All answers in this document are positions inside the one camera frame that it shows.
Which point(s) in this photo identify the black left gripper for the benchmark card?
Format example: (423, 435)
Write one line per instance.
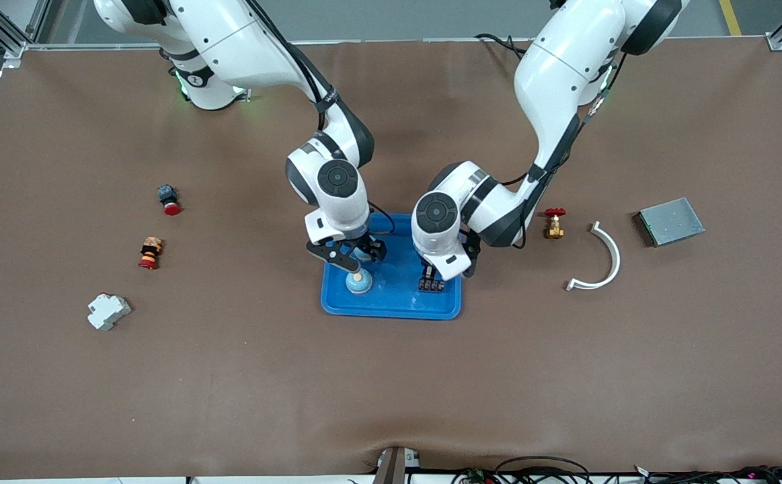
(469, 253)

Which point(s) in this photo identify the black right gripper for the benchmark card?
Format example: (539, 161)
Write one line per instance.
(372, 247)

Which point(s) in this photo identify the small black capacitor block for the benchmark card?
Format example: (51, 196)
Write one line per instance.
(432, 287)

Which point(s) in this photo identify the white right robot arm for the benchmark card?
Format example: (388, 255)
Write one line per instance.
(229, 40)

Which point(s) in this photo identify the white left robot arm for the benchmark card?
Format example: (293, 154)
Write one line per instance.
(559, 74)

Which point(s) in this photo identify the blue plastic tray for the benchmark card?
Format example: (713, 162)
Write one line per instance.
(394, 299)

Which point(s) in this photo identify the brown table cover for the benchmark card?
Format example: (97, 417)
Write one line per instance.
(390, 390)

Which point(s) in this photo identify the white curved plastic clip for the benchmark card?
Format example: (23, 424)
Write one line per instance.
(614, 259)

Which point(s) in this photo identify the red button with dark body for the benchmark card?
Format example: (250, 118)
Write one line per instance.
(169, 199)

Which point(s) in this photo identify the red button with orange body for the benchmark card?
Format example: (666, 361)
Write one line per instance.
(150, 253)

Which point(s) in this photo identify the grey metal box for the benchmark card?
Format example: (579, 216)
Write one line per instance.
(670, 222)

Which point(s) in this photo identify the white circuit breaker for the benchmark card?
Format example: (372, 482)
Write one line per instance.
(108, 312)

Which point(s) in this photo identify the grey metal clamp bracket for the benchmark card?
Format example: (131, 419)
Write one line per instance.
(396, 465)

